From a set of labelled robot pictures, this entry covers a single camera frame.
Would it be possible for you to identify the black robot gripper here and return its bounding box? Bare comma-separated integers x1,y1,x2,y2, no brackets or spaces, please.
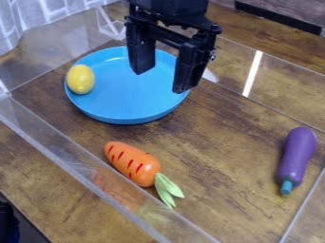
125,0,222,94

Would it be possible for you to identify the orange toy carrot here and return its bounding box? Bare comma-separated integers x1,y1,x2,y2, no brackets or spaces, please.
105,141,185,209

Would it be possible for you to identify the blue round plate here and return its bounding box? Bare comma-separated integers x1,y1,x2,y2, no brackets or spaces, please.
65,47,189,124

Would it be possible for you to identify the yellow toy lemon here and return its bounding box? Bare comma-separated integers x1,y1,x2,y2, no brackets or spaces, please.
66,65,95,95

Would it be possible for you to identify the dark wooden bar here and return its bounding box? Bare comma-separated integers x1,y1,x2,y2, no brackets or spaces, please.
236,0,323,36

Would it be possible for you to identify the white lattice curtain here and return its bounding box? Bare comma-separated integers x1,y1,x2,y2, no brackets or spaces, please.
0,0,118,56

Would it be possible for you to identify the purple toy eggplant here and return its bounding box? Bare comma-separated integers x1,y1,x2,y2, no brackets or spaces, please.
277,127,317,196

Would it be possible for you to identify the clear acrylic tray wall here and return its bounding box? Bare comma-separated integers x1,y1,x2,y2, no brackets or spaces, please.
0,94,220,243

